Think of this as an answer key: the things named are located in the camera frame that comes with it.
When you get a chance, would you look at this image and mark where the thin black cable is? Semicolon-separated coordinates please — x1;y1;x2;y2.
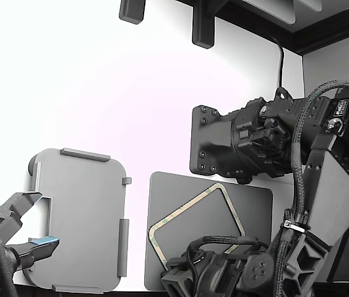
267;32;286;90

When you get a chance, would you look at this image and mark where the flat grey mat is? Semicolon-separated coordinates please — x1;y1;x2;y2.
144;171;274;291

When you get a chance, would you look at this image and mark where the long braided arm cable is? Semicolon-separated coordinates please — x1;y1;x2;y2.
290;79;349;236

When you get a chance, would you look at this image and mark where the dark grey mounting bracket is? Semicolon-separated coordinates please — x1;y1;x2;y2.
118;0;146;25
192;0;216;50

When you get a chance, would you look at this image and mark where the braided gripper cable bundle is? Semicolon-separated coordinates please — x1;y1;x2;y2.
186;235;270;270

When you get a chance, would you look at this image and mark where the grey holder plate with rails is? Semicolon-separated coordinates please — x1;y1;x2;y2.
27;147;132;294

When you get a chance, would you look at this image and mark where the black enclosure frame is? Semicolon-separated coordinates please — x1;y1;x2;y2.
174;0;349;93

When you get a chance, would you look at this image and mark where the white cable tie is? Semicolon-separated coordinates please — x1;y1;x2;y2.
284;220;310;236

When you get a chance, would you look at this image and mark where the black six-joint robot arm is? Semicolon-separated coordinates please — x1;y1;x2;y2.
189;86;349;297

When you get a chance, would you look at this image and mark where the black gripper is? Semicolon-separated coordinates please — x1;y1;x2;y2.
161;246;247;297

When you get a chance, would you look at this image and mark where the tan rectangular adhesive frame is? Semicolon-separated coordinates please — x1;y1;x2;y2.
147;182;246;270

